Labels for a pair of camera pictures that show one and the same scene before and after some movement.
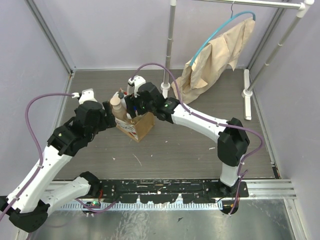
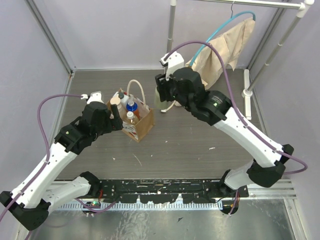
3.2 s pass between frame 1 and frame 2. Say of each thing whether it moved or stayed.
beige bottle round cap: stayed
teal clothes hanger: stayed
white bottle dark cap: stayed
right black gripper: moved
